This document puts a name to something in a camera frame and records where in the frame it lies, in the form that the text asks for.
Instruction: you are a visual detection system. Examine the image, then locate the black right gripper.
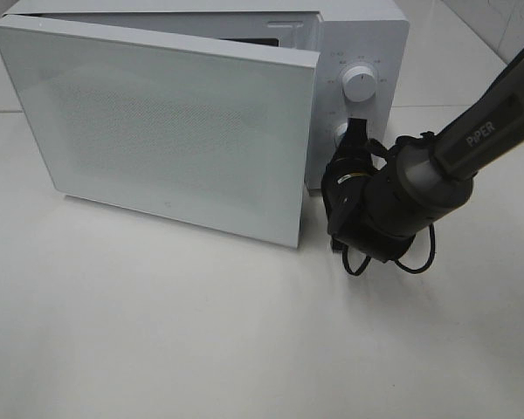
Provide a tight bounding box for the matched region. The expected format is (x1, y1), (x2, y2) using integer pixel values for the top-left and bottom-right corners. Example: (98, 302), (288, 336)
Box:
(321, 118), (384, 223)

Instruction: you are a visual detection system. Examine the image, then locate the white dial knob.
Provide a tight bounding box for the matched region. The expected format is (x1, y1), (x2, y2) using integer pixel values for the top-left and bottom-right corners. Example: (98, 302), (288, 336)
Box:
(341, 62), (378, 103)
(333, 122), (348, 148)

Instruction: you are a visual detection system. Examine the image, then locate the white microwave door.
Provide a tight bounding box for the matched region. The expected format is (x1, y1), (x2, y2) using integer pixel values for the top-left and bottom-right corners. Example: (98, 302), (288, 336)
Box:
(0, 15), (319, 247)

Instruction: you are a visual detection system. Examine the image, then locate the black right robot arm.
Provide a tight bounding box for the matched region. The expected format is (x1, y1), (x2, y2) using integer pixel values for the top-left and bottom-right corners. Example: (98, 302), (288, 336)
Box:
(321, 47), (524, 262)

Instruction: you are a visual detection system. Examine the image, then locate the white microwave oven body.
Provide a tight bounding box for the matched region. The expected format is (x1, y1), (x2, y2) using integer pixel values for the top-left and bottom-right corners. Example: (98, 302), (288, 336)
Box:
(0, 1), (410, 189)

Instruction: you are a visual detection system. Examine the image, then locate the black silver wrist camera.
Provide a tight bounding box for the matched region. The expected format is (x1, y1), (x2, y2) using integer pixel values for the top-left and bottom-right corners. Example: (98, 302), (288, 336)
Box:
(327, 206), (416, 263)

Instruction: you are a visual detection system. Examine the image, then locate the black camera cable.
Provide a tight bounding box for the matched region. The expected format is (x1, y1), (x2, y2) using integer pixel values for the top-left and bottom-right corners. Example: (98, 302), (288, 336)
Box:
(331, 222), (438, 277)

